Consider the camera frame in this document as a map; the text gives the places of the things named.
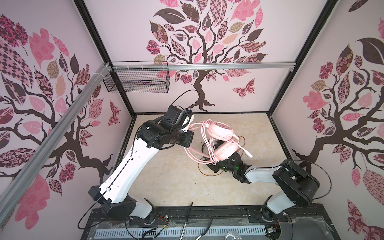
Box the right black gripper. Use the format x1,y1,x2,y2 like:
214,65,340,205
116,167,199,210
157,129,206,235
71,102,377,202
203,155,236,174

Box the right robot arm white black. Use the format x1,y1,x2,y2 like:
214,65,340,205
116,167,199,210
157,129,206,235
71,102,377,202
208,153,320,222

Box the left aluminium rail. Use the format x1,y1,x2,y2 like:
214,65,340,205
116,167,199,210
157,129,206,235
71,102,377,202
1,63,111,224

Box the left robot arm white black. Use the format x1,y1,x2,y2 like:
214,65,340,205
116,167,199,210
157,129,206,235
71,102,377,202
89,106,194,224

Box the black wire basket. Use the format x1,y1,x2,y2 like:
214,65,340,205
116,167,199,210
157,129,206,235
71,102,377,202
103,60,171,94

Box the pink headphones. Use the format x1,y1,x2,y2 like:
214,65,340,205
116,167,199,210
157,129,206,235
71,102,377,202
184,120,253,165

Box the white slotted cable duct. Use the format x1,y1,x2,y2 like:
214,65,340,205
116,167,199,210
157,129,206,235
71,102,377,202
93,226,266,240

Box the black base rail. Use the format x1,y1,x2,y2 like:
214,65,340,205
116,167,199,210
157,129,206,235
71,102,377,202
81,204,340,240

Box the back aluminium rail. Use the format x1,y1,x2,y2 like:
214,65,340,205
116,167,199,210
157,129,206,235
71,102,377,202
110,62,296,71

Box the aluminium rail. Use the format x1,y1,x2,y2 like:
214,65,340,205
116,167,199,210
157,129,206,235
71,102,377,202
1,63,111,224
110,62,296,71

